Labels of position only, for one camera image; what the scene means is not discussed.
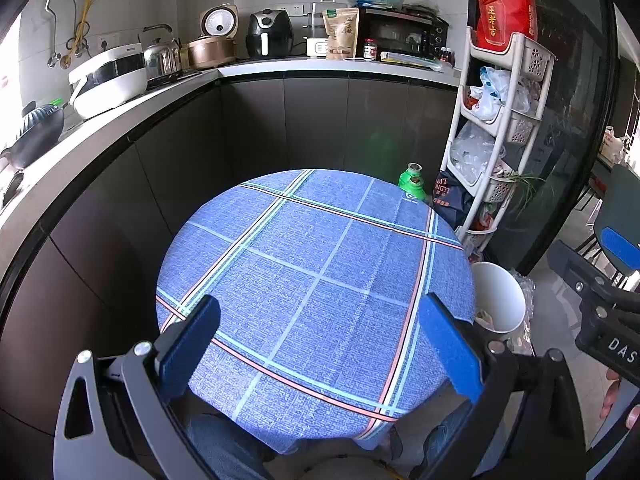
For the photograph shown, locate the person's right leg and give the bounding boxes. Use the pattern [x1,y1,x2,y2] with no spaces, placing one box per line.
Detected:
[422,410,471,467]

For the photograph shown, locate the blue and white flat packets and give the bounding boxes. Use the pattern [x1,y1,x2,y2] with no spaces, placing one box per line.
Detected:
[348,0,408,11]

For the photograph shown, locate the pale bag on dining table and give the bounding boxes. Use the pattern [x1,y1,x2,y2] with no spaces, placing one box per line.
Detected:
[602,127,627,161]

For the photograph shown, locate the green onion bunch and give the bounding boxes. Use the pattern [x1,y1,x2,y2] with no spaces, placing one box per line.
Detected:
[505,170,551,216]

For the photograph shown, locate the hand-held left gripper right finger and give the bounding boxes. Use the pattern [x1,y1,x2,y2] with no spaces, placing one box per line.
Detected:
[417,292,588,480]

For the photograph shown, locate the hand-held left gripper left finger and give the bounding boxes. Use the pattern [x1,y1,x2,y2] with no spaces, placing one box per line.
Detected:
[52,294,222,480]

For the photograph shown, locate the white and black multicooker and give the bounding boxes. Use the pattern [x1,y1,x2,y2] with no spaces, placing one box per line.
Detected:
[67,45,149,121]

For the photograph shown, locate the rice cooker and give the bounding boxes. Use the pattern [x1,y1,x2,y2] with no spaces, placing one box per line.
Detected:
[186,36,237,70]

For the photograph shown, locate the bundle of clear plastic bags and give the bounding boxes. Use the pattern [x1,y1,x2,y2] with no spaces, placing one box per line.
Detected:
[448,121,506,186]

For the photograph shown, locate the white round waste bin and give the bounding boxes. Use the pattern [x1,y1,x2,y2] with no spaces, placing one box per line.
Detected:
[470,261,527,336]

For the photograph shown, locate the person's right hand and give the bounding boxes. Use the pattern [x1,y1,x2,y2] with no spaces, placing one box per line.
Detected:
[599,367,640,429]

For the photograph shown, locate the black air fryer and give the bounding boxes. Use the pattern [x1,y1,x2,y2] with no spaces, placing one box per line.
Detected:
[246,8,294,58]

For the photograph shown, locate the yellow gas hose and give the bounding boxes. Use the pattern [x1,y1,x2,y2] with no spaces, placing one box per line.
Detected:
[74,0,94,57]

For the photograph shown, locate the red and white packets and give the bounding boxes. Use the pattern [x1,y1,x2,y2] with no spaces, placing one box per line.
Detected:
[472,207,498,234]

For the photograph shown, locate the red gift bag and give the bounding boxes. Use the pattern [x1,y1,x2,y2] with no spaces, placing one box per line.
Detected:
[475,0,537,50]

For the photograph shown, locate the dark blue shopping bag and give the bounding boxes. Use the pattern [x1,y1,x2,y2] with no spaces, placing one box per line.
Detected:
[431,170,473,231]

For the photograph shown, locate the flat clear wrapped package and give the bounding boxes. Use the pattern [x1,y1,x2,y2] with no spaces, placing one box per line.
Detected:
[380,51,443,72]

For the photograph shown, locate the black toaster oven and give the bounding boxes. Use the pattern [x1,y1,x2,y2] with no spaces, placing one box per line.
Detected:
[357,7,449,59]

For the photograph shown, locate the bundle of white plastic bags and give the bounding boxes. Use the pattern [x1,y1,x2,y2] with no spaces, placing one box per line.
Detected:
[467,66,531,121]

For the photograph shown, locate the black framed glass door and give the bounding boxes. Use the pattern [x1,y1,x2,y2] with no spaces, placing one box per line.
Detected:
[500,0,621,276]

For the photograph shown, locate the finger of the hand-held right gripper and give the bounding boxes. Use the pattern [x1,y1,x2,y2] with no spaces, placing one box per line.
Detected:
[600,226,640,280]
[546,240,640,322]

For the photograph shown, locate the dark kitchen base cabinet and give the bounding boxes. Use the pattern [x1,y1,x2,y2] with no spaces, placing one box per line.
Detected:
[0,67,461,461]

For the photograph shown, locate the white plastic storage rack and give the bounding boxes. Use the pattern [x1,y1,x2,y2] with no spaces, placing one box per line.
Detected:
[440,25,556,256]

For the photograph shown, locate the metal steamer pot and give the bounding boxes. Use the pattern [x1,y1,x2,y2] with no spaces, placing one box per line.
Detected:
[309,0,341,41]

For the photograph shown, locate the clear crumpled plastic bag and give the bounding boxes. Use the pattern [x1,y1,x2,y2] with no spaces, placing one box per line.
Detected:
[510,269,537,341]

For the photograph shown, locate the black ribbed pot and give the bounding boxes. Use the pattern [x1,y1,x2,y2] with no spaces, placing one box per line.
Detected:
[0,101,68,171]

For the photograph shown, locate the brown kraft paper pouch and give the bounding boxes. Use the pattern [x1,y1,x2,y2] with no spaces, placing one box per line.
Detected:
[322,8,360,59]

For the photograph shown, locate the grey dining chair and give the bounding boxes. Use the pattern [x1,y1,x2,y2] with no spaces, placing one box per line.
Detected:
[575,162,640,281]

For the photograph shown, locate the steel kettle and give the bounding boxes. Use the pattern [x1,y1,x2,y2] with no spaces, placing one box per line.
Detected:
[140,24,182,77]

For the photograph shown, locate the silver flexible hose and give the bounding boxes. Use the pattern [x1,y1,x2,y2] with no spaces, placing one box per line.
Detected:
[45,0,64,68]

